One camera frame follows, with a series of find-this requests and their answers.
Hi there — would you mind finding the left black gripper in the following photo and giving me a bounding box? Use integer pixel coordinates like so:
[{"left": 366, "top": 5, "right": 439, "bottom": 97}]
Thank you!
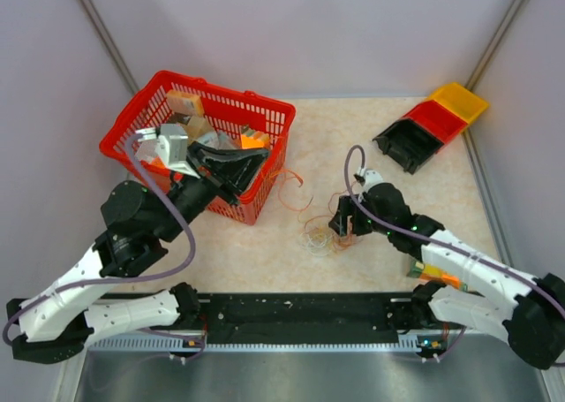
[{"left": 156, "top": 141, "right": 275, "bottom": 243}]

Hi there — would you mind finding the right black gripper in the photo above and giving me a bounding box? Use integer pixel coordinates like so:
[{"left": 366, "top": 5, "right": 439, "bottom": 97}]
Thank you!
[{"left": 329, "top": 193, "right": 393, "bottom": 237}]

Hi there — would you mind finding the orange wire tangle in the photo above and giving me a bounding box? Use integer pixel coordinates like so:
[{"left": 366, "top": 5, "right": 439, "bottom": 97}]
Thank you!
[{"left": 260, "top": 167, "right": 367, "bottom": 251}]

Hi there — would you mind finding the white wire tangle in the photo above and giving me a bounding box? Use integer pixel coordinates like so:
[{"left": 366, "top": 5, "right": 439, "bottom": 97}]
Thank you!
[{"left": 299, "top": 229, "right": 339, "bottom": 257}]

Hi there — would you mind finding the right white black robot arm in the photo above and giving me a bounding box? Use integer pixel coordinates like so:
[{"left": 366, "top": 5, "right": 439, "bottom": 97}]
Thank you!
[{"left": 328, "top": 183, "right": 564, "bottom": 370}]

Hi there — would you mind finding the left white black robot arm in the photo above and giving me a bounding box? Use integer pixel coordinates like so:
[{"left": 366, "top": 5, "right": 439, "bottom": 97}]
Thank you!
[{"left": 4, "top": 141, "right": 269, "bottom": 365}]

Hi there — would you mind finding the tan box in basket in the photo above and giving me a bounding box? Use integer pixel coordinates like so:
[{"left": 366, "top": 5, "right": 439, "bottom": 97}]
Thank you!
[{"left": 177, "top": 116, "right": 219, "bottom": 148}]

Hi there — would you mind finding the bright orange pack in basket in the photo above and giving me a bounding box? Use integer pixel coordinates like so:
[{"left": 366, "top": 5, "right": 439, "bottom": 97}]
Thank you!
[{"left": 240, "top": 128, "right": 270, "bottom": 149}]

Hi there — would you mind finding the red plastic shopping basket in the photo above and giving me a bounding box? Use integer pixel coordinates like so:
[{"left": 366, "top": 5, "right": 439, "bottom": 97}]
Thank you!
[{"left": 99, "top": 71, "right": 296, "bottom": 225}]

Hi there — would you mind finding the orange box in basket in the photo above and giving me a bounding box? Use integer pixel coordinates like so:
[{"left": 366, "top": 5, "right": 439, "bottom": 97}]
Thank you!
[{"left": 166, "top": 89, "right": 205, "bottom": 117}]

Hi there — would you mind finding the green orange sponge pack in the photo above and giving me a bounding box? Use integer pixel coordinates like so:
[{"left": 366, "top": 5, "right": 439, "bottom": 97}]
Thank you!
[{"left": 407, "top": 260, "right": 467, "bottom": 292}]

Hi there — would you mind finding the black plastic bin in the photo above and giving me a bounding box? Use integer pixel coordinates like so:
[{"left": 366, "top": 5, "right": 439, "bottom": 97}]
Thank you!
[{"left": 372, "top": 118, "right": 444, "bottom": 175}]

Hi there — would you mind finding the red plastic bin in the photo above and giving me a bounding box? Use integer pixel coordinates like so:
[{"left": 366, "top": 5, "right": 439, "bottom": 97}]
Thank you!
[{"left": 403, "top": 100, "right": 468, "bottom": 147}]

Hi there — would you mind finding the yellow plastic bin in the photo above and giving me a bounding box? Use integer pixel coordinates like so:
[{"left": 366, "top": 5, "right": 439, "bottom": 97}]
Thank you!
[{"left": 427, "top": 82, "right": 489, "bottom": 125}]

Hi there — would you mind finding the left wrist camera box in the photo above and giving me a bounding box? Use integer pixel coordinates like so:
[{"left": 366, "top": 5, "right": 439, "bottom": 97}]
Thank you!
[{"left": 134, "top": 124, "right": 198, "bottom": 177}]

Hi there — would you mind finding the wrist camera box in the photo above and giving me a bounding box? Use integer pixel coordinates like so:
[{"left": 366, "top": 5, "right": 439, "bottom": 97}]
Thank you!
[
  {"left": 354, "top": 167, "right": 385, "bottom": 201},
  {"left": 134, "top": 124, "right": 198, "bottom": 177}
]

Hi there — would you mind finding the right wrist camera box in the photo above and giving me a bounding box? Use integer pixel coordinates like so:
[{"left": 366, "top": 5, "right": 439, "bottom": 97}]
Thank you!
[{"left": 354, "top": 167, "right": 385, "bottom": 201}]

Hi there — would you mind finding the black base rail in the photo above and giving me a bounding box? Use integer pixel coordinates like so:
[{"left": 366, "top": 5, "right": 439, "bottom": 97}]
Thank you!
[{"left": 94, "top": 292, "right": 462, "bottom": 356}]

